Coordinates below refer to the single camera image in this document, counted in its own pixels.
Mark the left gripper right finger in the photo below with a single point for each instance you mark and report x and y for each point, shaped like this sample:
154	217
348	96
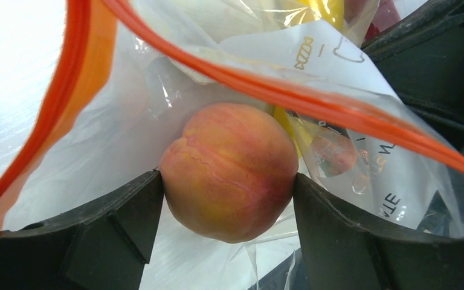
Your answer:
345	247

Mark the yellow fake pepper in bag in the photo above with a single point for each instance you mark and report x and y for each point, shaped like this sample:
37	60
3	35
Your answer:
302	12

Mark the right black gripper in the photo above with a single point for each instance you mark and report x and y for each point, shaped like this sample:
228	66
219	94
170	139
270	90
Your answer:
422	58

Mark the red fake chili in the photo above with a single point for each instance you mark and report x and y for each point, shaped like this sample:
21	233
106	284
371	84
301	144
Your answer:
366	19

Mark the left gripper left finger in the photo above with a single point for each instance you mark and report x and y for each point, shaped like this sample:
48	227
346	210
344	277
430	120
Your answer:
102	244

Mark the red fake fruit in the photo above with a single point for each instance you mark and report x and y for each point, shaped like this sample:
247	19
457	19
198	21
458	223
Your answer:
334	156

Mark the fake peach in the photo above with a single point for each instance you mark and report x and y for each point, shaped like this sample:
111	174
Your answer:
231	173

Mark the clear zip top bag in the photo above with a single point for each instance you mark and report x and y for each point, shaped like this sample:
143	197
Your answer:
92	93

